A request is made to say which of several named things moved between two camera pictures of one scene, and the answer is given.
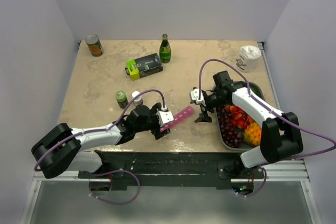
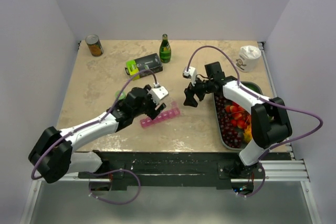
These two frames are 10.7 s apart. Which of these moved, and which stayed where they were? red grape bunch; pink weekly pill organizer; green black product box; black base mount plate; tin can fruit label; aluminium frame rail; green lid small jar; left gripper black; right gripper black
Moved: right gripper black; left gripper black; pink weekly pill organizer
Stayed: black base mount plate; tin can fruit label; green black product box; green lid small jar; aluminium frame rail; red grape bunch
